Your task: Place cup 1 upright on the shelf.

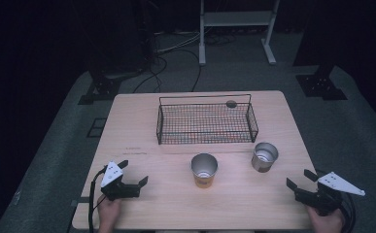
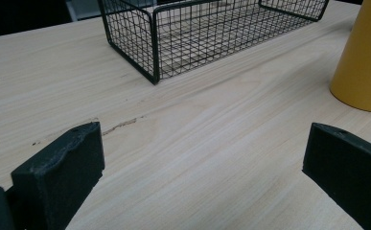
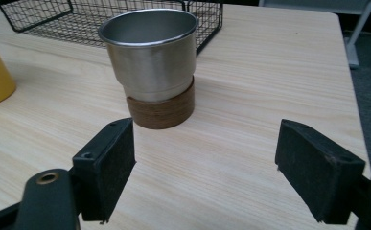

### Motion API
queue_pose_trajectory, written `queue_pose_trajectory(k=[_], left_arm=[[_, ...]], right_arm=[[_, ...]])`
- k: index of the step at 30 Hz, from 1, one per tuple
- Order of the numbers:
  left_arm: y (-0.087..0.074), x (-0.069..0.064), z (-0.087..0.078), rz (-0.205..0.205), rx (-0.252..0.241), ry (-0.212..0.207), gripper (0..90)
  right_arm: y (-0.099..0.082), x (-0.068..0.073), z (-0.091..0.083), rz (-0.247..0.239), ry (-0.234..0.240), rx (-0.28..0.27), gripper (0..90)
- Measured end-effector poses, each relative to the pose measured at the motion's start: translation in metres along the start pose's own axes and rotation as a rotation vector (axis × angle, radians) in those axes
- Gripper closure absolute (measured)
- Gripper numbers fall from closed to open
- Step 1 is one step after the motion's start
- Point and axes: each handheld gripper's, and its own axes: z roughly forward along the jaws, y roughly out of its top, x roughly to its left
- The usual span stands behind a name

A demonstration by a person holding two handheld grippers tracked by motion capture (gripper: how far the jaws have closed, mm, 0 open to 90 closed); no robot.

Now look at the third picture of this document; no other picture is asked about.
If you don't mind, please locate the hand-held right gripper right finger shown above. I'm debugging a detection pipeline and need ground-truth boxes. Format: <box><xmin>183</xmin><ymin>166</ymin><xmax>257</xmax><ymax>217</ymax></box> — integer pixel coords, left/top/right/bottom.
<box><xmin>274</xmin><ymin>119</ymin><xmax>366</xmax><ymax>225</ymax></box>

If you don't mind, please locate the steel cup with wooden base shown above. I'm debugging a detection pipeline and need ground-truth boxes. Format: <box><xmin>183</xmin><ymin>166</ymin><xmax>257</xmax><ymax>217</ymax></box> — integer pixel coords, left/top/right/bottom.
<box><xmin>97</xmin><ymin>8</ymin><xmax>200</xmax><ymax>130</ymax></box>

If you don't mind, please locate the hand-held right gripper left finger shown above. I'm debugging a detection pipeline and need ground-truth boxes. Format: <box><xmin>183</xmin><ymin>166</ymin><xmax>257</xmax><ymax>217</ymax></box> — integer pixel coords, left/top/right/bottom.
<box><xmin>72</xmin><ymin>117</ymin><xmax>137</xmax><ymax>223</ymax></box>

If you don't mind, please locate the black wire basket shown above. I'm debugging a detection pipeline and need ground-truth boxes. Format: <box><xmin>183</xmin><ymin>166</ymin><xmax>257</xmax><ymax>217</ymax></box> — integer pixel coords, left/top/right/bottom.
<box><xmin>0</xmin><ymin>0</ymin><xmax>224</xmax><ymax>57</ymax></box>

